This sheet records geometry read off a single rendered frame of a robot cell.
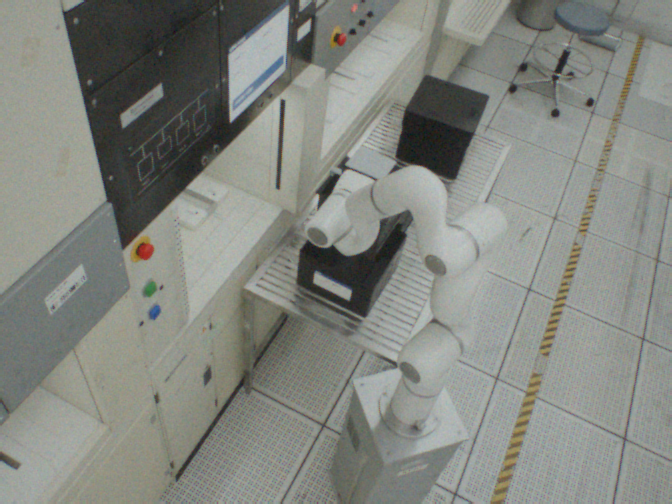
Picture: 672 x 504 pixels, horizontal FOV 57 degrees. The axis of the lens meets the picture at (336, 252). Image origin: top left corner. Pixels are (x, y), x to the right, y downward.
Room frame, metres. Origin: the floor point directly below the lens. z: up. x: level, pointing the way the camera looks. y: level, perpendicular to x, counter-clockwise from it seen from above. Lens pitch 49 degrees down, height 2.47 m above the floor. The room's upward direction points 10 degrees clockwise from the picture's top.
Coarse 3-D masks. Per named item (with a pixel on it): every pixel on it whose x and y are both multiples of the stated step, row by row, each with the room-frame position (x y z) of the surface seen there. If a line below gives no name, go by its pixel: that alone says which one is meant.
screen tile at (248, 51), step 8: (248, 48) 1.30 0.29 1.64; (256, 48) 1.33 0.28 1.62; (240, 56) 1.26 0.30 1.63; (248, 56) 1.30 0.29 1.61; (256, 56) 1.33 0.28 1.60; (232, 64) 1.23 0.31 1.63; (240, 64) 1.26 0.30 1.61; (256, 64) 1.33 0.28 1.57; (232, 72) 1.23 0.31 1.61; (248, 72) 1.30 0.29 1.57; (256, 72) 1.33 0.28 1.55; (232, 80) 1.23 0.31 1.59; (240, 80) 1.26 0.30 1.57; (248, 80) 1.30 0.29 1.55; (232, 88) 1.23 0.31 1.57; (240, 88) 1.26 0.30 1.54; (232, 96) 1.23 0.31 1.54
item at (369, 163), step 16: (352, 160) 1.37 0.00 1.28; (368, 160) 1.39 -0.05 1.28; (384, 160) 1.40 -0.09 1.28; (336, 176) 1.41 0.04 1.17; (368, 176) 1.35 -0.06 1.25; (384, 176) 1.33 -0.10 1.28; (320, 192) 1.32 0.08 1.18; (384, 224) 1.24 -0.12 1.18; (384, 240) 1.29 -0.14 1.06; (368, 256) 1.25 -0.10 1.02
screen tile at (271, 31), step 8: (280, 16) 1.44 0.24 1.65; (272, 24) 1.40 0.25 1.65; (264, 32) 1.37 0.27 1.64; (272, 32) 1.40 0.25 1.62; (280, 32) 1.45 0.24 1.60; (264, 40) 1.37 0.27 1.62; (280, 40) 1.45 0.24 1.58; (272, 48) 1.41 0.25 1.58; (280, 48) 1.45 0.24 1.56; (264, 56) 1.37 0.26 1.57; (272, 56) 1.41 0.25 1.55; (264, 64) 1.37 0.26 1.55
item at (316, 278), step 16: (400, 240) 1.46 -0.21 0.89; (304, 256) 1.28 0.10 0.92; (320, 256) 1.43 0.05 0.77; (336, 256) 1.42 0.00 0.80; (352, 256) 1.45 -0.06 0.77; (384, 256) 1.47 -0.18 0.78; (400, 256) 1.44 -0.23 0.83; (304, 272) 1.28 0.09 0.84; (320, 272) 1.26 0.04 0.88; (336, 272) 1.24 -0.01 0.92; (352, 272) 1.38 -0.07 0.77; (368, 272) 1.37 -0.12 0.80; (384, 272) 1.28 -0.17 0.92; (320, 288) 1.26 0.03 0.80; (336, 288) 1.24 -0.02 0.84; (352, 288) 1.22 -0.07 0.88; (368, 288) 1.20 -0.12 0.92; (352, 304) 1.22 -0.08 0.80; (368, 304) 1.20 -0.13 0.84
